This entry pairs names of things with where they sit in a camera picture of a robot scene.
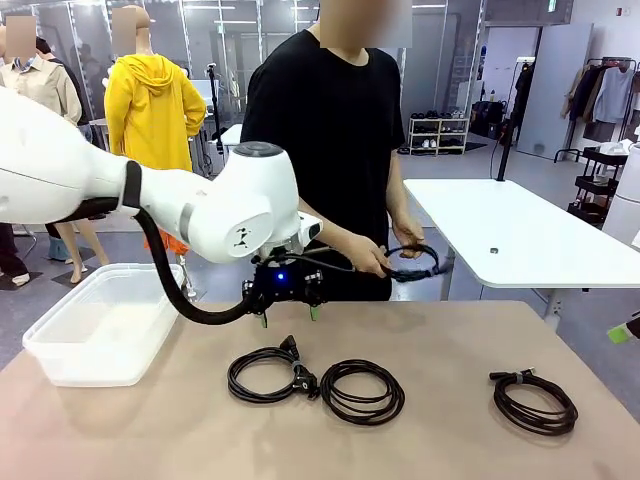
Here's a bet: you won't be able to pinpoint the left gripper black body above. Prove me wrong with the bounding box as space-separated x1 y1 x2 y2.
251 254 310 302

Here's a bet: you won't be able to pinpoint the black power cable with plug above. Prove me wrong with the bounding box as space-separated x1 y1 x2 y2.
226 334 323 403

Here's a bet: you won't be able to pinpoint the thin black USB cable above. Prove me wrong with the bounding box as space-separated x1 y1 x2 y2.
318 358 406 427

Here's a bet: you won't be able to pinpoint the thick black cable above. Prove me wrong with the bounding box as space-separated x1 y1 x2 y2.
381 242 444 283

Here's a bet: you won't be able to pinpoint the braided black USB extension cable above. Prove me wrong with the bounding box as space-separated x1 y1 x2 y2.
488 368 580 437

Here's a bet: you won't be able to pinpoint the person's left forearm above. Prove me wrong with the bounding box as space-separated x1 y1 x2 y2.
384 149 417 231

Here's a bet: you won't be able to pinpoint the person's right forearm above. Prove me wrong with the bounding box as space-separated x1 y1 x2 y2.
298 199 362 262

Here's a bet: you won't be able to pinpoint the person's right hand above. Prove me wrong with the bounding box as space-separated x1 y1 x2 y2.
343 233 397 280

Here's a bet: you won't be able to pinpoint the person's left hand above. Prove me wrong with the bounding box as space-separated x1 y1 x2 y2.
391 211 427 261

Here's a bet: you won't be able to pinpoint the white cylindrical appliance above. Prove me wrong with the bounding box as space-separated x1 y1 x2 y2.
601 141 640 247

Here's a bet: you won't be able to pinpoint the white table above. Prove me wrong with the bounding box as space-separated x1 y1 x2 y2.
401 177 640 332

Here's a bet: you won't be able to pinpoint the black trolley cart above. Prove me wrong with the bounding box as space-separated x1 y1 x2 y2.
566 144 629 227

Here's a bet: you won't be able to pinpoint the white translucent plastic bin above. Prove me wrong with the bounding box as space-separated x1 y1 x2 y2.
21 263 186 388

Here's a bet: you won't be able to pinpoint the person in black t-shirt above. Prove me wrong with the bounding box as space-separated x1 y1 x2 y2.
239 0 414 303

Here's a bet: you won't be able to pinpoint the mannequin in yellow hoodie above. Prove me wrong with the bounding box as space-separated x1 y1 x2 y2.
103 4 208 302

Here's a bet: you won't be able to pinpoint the wooden shoe rack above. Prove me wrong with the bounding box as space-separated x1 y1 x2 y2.
408 109 472 156

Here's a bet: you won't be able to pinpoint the black clothes rack with garments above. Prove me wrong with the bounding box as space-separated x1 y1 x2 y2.
559 56 640 164

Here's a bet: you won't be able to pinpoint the grey partition panel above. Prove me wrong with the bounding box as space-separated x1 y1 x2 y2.
516 23 595 161

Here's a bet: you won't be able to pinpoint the black bags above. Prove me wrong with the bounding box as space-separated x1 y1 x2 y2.
472 98 509 141

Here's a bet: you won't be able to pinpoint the mannequin in beige shirt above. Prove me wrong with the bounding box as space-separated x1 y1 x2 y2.
0 14 110 287

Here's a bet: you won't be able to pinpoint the thin black wrist camera cable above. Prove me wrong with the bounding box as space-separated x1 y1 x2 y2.
257 246 357 274

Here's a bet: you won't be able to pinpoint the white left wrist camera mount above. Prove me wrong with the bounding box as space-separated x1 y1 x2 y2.
298 211 325 247

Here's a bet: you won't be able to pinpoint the black corrugated cable hose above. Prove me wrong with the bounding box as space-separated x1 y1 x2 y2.
74 159 264 327

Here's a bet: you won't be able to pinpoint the black camera tripod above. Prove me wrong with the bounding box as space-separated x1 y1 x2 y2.
205 62 227 157

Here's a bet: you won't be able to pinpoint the black camera pole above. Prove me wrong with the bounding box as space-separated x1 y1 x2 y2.
494 56 535 183

